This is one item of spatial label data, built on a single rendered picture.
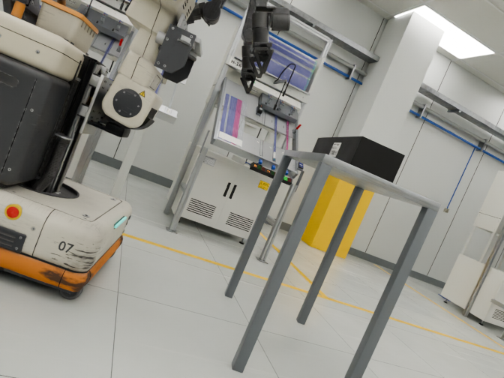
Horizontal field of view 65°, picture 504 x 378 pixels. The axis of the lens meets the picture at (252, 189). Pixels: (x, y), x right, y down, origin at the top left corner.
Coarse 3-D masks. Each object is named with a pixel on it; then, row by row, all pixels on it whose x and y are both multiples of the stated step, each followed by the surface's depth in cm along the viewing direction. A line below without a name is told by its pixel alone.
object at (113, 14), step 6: (66, 0) 276; (72, 0) 276; (78, 0) 276; (84, 0) 277; (90, 0) 280; (72, 6) 279; (78, 6) 279; (96, 6) 280; (102, 6) 283; (102, 12) 281; (108, 12) 283; (114, 12) 286; (114, 18) 284; (120, 18) 286; (126, 18) 289; (126, 24) 287
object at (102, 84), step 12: (96, 84) 148; (108, 84) 155; (96, 96) 147; (84, 108) 149; (96, 108) 152; (84, 120) 147; (96, 120) 159; (84, 132) 150; (108, 132) 150; (120, 132) 151
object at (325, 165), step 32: (288, 160) 197; (320, 160) 133; (320, 192) 132; (352, 192) 205; (384, 192) 154; (256, 224) 199; (416, 224) 140; (288, 256) 134; (416, 256) 139; (320, 288) 206; (256, 320) 135; (384, 320) 140
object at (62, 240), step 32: (0, 192) 128; (32, 192) 141; (64, 192) 162; (96, 192) 179; (0, 224) 126; (32, 224) 127; (64, 224) 129; (96, 224) 136; (0, 256) 127; (32, 256) 129; (64, 256) 130; (96, 256) 137; (64, 288) 131
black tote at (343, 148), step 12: (324, 144) 179; (336, 144) 163; (348, 144) 149; (360, 144) 138; (372, 144) 139; (336, 156) 157; (348, 156) 144; (360, 156) 139; (372, 156) 139; (384, 156) 140; (396, 156) 140; (360, 168) 139; (372, 168) 140; (384, 168) 140; (396, 168) 141
